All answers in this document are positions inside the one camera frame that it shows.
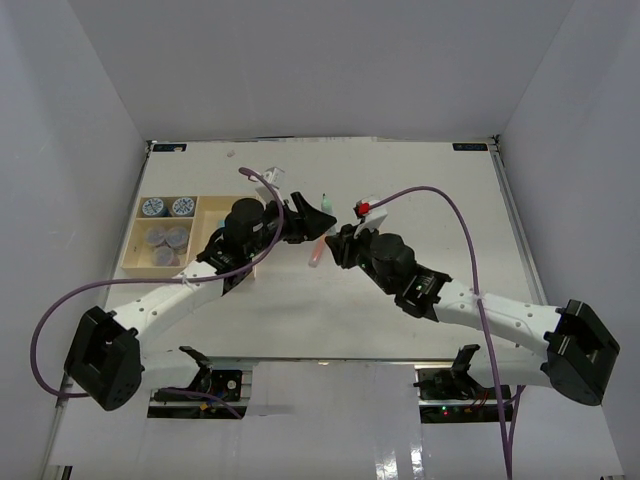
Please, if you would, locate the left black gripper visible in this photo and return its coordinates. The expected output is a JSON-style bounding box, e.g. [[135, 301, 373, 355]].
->
[[246, 193, 337, 259]]

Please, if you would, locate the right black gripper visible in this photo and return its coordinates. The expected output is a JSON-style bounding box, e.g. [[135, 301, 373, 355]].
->
[[326, 221, 396, 296]]

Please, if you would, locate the green highlighter pen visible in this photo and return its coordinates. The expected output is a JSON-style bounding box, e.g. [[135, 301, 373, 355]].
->
[[321, 194, 333, 215]]

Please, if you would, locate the blue white ink jar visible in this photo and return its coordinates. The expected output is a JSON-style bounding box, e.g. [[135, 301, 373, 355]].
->
[[171, 196, 196, 217], [140, 197, 168, 218]]

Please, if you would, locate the paperclip jar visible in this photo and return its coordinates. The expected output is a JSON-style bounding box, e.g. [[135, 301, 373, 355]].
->
[[151, 245, 180, 267], [165, 226, 190, 253], [144, 226, 166, 249]]

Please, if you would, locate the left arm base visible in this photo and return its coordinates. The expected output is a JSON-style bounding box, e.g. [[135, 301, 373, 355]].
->
[[148, 369, 248, 420]]

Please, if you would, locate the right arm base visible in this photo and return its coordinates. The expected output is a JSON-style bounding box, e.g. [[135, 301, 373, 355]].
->
[[413, 368, 499, 425]]

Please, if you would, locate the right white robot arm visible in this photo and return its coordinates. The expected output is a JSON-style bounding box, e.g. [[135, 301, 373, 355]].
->
[[325, 225, 620, 406]]

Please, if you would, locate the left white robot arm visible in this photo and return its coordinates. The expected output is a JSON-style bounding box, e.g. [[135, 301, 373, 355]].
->
[[64, 192, 337, 411]]

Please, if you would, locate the orange highlighter pen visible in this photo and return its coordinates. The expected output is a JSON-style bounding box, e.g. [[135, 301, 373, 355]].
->
[[308, 235, 326, 268]]

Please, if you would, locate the beige wooden organizer tray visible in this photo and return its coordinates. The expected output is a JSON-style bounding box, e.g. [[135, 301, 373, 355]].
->
[[121, 195, 240, 278]]

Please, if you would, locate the right table logo sticker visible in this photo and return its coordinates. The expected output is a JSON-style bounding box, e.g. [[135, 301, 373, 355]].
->
[[452, 142, 488, 152]]

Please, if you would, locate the table logo sticker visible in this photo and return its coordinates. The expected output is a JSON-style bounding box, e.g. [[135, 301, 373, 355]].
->
[[152, 143, 187, 153], [452, 142, 488, 152]]

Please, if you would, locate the left table logo sticker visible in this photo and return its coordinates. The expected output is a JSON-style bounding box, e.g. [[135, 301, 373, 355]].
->
[[152, 143, 187, 153]]

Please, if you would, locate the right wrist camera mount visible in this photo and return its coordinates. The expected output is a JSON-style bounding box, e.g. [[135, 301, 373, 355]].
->
[[354, 196, 388, 238]]

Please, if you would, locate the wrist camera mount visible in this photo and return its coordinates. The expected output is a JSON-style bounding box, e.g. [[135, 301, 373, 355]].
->
[[354, 196, 388, 238], [254, 167, 285, 203]]

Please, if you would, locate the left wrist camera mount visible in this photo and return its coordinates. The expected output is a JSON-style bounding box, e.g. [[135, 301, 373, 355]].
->
[[254, 167, 285, 203]]

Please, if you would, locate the aluminium table rail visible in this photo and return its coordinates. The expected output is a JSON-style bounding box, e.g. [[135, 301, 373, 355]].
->
[[489, 134, 571, 362]]

